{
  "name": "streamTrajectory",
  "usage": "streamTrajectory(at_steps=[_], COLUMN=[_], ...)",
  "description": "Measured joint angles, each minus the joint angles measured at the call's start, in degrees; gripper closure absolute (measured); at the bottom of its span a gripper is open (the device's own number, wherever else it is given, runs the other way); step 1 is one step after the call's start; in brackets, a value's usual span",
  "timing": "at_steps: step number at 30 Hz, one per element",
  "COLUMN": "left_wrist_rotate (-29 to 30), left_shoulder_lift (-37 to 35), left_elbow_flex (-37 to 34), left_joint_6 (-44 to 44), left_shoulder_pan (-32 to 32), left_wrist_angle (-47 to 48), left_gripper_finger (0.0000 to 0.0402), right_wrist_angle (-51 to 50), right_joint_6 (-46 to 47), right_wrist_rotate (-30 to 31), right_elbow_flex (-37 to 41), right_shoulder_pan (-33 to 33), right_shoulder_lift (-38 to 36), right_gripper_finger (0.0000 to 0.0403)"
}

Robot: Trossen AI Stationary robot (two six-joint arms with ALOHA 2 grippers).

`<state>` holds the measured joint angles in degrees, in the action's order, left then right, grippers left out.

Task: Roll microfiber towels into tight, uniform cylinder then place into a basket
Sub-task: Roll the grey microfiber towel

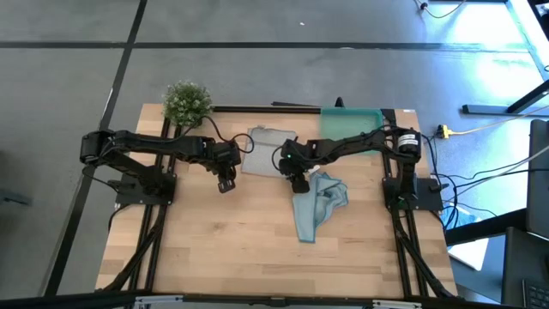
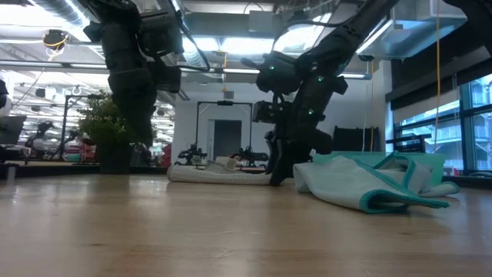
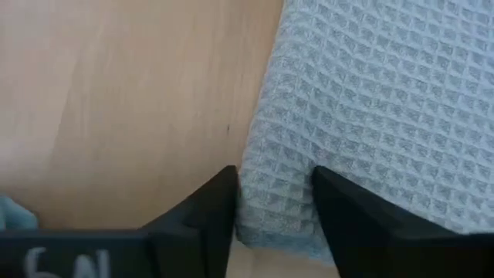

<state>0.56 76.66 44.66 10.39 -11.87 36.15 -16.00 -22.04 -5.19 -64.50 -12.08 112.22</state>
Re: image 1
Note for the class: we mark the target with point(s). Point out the black rig crossbar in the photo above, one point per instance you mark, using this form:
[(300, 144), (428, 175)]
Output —
[(64, 300)]

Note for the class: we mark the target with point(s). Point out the yellow power strip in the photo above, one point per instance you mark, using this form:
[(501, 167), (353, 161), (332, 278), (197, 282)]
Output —
[(443, 131)]

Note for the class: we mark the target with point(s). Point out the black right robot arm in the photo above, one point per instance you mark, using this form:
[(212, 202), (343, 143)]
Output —
[(364, 139)]

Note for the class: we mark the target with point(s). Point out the white handwritten paper tag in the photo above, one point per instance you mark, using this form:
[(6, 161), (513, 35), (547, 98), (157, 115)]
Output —
[(314, 168)]

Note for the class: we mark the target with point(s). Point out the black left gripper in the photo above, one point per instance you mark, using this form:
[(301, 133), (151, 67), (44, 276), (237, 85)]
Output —
[(226, 169)]

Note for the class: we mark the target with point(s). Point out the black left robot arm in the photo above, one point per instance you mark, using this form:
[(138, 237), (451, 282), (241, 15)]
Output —
[(146, 143)]

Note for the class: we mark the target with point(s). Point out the light blue teal-edged microfiber towel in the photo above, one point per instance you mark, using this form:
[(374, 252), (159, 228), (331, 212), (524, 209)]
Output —
[(313, 210)]

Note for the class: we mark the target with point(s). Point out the black desk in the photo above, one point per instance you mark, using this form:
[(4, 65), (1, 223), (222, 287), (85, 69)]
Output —
[(538, 180)]

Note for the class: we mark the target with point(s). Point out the black aluminium table frame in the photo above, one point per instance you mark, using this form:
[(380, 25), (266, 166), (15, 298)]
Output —
[(257, 109)]

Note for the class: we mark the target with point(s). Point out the artificial green plant black pot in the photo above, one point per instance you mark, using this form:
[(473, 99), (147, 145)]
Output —
[(187, 103)]

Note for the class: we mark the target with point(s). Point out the teal plastic basket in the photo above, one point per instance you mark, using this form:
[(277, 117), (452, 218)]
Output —
[(343, 122)]

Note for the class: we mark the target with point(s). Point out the grey waffle microfiber towel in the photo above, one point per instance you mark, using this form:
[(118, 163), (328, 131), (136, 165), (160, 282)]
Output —
[(268, 150)]

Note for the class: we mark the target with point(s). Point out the white paper sheet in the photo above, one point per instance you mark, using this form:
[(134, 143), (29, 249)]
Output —
[(469, 253)]

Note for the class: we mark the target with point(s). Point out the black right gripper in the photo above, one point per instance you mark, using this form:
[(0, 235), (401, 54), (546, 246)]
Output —
[(298, 159)]

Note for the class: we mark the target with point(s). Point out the thin black rod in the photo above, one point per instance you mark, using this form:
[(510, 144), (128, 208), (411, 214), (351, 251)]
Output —
[(296, 104)]

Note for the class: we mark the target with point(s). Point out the small black frame knob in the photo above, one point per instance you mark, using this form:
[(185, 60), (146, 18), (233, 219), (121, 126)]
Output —
[(339, 102)]

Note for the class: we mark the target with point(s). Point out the silver frame bracket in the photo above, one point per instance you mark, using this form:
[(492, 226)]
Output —
[(396, 304), (158, 301)]

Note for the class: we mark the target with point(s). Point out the black keyboard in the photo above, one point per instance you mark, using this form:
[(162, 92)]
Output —
[(536, 296)]

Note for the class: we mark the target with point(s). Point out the black desk leg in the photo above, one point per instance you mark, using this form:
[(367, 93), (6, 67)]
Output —
[(506, 107)]

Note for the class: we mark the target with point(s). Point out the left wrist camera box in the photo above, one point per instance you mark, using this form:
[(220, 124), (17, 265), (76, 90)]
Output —
[(231, 151)]

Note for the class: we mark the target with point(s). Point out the blue floor object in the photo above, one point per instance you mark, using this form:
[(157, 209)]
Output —
[(465, 216)]

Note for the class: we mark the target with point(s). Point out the black desk beam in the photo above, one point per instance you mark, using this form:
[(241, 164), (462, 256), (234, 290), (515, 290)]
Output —
[(484, 227)]

